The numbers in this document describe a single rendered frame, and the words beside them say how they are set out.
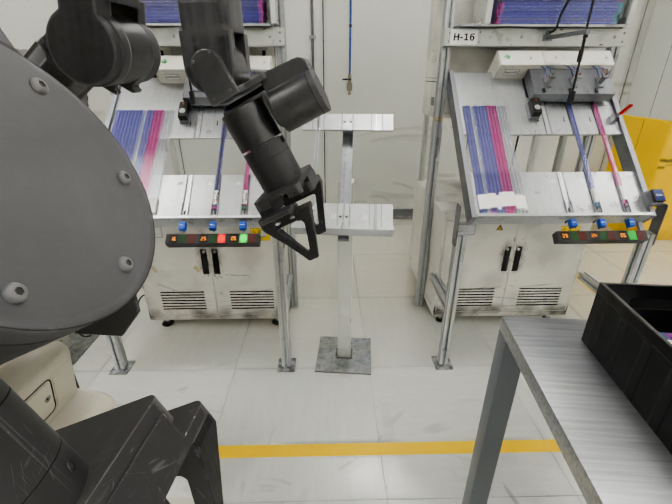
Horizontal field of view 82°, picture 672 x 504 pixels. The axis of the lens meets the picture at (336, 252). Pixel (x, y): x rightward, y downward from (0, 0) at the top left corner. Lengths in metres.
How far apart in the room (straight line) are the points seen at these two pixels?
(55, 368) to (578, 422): 0.67
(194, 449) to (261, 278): 1.76
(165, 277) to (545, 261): 1.85
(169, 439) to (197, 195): 1.43
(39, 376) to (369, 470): 1.12
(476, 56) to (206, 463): 2.04
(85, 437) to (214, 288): 1.84
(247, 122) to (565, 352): 0.59
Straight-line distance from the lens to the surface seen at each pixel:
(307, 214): 0.47
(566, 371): 0.71
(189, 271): 2.00
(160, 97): 1.94
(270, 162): 0.50
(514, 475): 1.60
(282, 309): 1.66
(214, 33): 0.50
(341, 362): 1.84
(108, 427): 0.19
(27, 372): 0.60
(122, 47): 0.53
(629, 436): 0.65
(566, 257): 2.19
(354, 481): 1.47
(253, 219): 1.47
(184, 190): 1.61
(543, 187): 1.73
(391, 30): 3.37
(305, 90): 0.48
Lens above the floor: 1.21
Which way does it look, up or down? 25 degrees down
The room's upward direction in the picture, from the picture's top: straight up
